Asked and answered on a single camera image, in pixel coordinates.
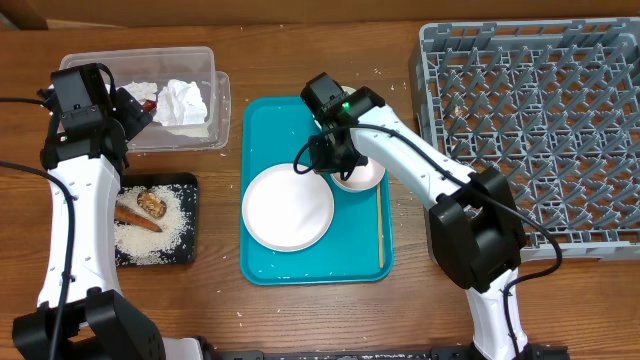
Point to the white rice pile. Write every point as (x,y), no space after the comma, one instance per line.
(150,240)

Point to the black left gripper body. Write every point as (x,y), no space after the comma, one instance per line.
(130,115)

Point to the brown crumbly food scrap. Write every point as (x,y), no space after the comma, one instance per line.
(151,204)

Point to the white napkin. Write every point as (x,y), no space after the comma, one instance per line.
(142,91)
(180,103)

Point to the red snack wrapper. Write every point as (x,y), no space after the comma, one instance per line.
(149,106)

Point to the black tray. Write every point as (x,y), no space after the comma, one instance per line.
(190,250)

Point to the grey dish rack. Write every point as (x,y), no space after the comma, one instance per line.
(553,105)

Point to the large white plate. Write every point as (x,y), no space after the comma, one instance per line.
(285,211)

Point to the pink bowl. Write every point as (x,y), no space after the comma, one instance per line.
(363,177)

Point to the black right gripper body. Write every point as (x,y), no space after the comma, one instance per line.
(333,157)

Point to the teal serving tray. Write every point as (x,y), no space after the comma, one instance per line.
(274,129)

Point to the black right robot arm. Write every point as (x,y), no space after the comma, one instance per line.
(475,232)

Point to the orange carrot piece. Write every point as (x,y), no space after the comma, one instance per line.
(126,216)

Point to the cream bowl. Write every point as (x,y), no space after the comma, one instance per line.
(348,90)

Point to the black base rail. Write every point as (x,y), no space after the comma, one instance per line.
(458,352)

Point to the clear plastic bin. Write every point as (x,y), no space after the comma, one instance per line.
(160,65)

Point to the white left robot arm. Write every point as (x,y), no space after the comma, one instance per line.
(81,312)

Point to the wooden chopstick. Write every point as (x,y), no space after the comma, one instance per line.
(380,227)

